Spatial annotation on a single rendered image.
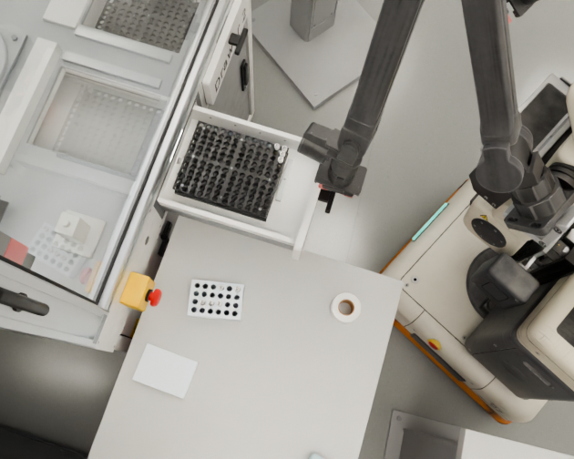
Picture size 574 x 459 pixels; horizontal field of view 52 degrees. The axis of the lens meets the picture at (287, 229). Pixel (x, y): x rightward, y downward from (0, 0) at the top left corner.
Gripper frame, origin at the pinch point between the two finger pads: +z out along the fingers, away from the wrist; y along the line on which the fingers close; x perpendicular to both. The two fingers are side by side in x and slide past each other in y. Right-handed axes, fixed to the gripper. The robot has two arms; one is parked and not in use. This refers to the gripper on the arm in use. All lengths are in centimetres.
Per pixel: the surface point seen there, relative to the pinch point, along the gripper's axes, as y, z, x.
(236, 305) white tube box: 14.0, 13.1, 31.2
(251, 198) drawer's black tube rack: 17.9, 2.7, 7.9
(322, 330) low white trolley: -7.2, 13.3, 30.5
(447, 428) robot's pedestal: -65, 87, 42
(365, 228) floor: -18, 90, -20
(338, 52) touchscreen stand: 13, 87, -88
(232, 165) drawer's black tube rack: 24.1, -0.3, 2.4
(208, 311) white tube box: 19.7, 10.8, 34.7
